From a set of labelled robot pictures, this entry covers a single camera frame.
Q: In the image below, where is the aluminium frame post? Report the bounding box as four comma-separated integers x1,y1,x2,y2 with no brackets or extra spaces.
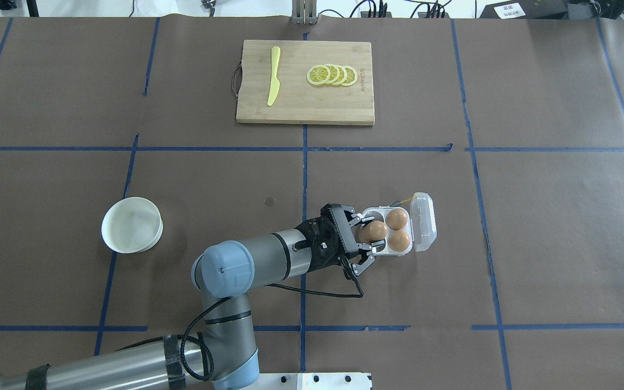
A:
291,0,319,25

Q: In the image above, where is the brown egg rear left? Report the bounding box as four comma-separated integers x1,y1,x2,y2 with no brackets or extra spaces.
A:
388,231,412,252

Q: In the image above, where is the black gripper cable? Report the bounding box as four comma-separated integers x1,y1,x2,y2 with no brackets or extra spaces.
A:
180,262,365,382

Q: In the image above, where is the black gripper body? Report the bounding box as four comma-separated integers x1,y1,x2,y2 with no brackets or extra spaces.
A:
295,203,360,272

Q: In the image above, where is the brown egg front left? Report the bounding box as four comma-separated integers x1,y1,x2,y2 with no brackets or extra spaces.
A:
385,207,409,231

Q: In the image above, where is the white round bowl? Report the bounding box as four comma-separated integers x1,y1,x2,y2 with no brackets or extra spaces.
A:
101,197,164,254

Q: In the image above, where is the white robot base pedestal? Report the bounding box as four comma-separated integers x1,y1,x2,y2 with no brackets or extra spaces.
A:
246,372,373,389

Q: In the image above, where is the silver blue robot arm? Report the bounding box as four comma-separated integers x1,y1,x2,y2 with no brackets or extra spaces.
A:
0,203,384,389

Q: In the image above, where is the lemon slice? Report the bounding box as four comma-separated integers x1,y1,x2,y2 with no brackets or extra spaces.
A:
340,65,358,87
324,64,336,86
305,65,332,86
331,65,347,86

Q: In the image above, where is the bamboo cutting board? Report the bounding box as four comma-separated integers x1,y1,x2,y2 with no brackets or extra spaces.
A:
236,40,375,126

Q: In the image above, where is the yellow plastic knife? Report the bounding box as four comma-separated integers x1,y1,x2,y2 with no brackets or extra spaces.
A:
267,46,281,107

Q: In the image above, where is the clear plastic egg box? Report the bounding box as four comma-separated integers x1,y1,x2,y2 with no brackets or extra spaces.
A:
355,192,437,256

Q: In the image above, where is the brown egg from bowl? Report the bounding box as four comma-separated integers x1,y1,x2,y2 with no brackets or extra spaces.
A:
357,220,388,244

